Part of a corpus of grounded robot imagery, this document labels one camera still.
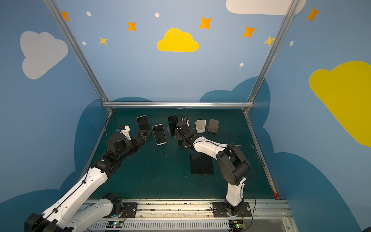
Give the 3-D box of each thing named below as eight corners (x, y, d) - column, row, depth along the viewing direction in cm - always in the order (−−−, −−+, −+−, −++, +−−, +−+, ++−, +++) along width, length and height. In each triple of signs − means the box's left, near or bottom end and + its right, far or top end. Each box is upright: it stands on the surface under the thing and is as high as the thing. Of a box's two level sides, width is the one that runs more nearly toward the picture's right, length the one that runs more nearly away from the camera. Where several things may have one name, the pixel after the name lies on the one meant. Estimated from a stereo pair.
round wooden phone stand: (207, 132, 110) (209, 125, 103) (206, 126, 114) (208, 119, 107) (217, 132, 110) (219, 125, 104) (216, 126, 114) (218, 119, 107)
